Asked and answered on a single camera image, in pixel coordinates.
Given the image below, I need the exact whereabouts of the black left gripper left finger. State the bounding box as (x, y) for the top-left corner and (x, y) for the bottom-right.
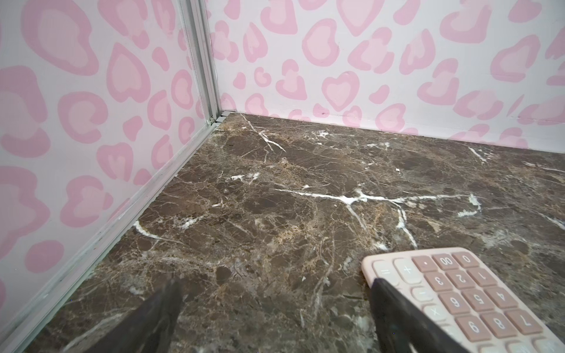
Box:
(86, 279), (182, 353)

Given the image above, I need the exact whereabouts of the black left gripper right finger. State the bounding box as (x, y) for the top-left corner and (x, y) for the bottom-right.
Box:
(369, 278), (467, 352)

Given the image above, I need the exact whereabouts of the pink desk calculator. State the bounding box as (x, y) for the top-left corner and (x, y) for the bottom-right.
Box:
(361, 247), (564, 352)

